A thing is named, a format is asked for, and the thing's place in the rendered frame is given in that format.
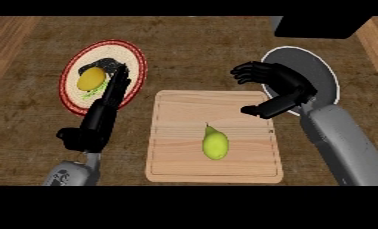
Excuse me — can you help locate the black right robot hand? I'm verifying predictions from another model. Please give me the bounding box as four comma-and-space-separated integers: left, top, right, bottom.
229, 60, 319, 120

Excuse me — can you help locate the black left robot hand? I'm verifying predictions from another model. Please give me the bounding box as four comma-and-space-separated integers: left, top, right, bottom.
54, 64, 133, 154

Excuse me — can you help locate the dark grey pan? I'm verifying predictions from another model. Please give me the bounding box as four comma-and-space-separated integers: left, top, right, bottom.
258, 45, 342, 117

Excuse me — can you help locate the pale wooden cutting board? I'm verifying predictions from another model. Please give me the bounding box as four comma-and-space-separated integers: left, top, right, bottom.
143, 89, 285, 185

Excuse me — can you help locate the green pear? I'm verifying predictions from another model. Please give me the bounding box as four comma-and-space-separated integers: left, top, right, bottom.
201, 122, 230, 161

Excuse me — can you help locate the green leafy garnish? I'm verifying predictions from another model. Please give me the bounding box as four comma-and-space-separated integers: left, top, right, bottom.
80, 80, 111, 100

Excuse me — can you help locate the yellow mango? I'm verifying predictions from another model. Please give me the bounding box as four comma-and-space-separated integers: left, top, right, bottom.
75, 66, 108, 92

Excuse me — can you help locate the red-rimmed woven placemat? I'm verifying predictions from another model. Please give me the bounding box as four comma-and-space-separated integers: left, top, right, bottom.
57, 39, 149, 118

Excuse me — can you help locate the black appliance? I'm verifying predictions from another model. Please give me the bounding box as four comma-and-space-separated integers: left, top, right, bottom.
269, 15, 373, 40

